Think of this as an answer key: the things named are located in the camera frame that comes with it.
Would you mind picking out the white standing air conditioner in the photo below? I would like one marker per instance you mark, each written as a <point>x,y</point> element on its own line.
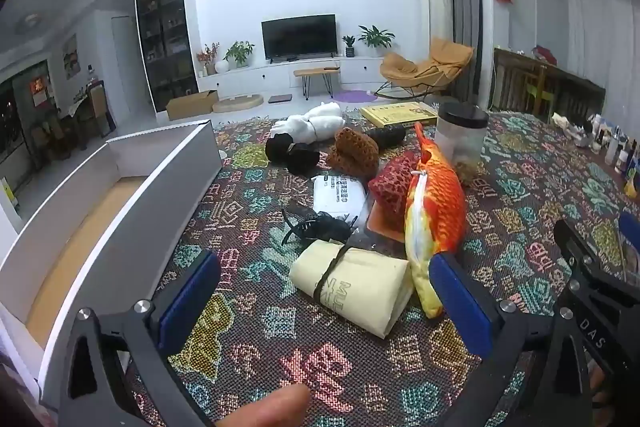
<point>435,7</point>

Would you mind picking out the white open box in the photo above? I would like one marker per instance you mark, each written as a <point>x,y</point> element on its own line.
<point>150,217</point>

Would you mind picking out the white plastic packet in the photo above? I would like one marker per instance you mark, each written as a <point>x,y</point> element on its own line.
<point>340,194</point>

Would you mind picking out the round white vase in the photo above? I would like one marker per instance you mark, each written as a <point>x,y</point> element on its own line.
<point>222,66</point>

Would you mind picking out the bushy green potted plant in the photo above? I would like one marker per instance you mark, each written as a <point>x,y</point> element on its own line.
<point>239,53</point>

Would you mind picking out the group of small bottles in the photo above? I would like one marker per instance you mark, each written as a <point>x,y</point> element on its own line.
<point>615,147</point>

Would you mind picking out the purple floor mat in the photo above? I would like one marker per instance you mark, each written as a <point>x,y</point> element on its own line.
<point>352,97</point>

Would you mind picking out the brown cardboard box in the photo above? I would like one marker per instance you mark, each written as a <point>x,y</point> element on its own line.
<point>192,105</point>

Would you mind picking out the white television cabinet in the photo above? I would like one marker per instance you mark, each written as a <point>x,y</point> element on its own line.
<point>260,77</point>

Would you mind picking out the orange rocking chair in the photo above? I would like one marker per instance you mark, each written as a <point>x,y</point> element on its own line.
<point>425,67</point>

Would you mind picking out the round floor cushion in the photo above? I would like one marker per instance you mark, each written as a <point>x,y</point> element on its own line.
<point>237,103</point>

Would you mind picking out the dark wooden sideboard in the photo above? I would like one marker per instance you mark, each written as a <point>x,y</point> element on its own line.
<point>575,92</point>

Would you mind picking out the cream folded cloth with band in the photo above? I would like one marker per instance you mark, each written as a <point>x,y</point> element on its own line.
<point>360,282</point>

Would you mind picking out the dark flat floor mat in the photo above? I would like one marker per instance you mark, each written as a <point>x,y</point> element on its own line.
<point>280,98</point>

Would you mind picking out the black hair claw clip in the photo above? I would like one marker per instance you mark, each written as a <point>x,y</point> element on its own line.
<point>320,229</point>

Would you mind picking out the small potted plant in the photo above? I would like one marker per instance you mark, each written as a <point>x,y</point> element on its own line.
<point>349,47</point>

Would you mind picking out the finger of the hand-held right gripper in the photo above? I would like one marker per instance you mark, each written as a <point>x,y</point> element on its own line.
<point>580,252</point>
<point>630,242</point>

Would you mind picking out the black flat television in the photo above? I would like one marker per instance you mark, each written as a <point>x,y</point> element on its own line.
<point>300,37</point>

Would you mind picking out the dark dining chair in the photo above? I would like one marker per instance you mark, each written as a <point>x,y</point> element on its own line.
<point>98,107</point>

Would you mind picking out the orange fish plush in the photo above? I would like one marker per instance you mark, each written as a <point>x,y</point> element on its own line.
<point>435,207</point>

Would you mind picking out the small wooden bench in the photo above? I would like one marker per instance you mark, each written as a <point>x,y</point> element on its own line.
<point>315,72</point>

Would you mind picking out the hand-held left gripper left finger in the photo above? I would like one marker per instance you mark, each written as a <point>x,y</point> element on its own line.
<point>190,302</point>

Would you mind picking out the white fluffy plush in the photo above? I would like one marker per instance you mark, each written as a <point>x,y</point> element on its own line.
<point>315,122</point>

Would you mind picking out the brown knit cloth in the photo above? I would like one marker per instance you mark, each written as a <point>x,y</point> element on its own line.
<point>355,152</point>

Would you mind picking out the black fluffy plush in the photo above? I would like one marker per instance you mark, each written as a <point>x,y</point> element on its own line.
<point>304,159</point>
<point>278,148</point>

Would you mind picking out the person's left hand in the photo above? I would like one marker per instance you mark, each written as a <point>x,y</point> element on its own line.
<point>270,409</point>

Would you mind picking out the red patterned cloth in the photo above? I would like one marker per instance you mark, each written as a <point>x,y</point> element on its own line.
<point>392,182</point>

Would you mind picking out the black glass display cabinet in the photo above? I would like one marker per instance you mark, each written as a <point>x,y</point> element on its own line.
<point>165,37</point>

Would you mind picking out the green chair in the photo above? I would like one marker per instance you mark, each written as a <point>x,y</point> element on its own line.
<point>540,94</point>

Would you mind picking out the large green potted plant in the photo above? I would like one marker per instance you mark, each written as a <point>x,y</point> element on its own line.
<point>376,37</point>

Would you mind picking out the clear jar with black lid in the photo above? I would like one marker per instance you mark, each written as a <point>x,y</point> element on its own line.
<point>460,142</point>

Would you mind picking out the red flowers in vase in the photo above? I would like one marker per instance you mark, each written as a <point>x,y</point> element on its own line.
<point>207,57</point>

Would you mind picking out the framed wall picture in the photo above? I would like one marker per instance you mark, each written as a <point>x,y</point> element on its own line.
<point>71,57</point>

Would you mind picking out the flat yellow box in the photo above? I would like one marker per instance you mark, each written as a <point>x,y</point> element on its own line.
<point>395,113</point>

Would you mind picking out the patterned woven tablecloth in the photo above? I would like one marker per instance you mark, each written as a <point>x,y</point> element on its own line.
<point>300,347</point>

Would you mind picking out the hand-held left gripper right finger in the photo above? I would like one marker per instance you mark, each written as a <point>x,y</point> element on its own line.
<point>460,307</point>

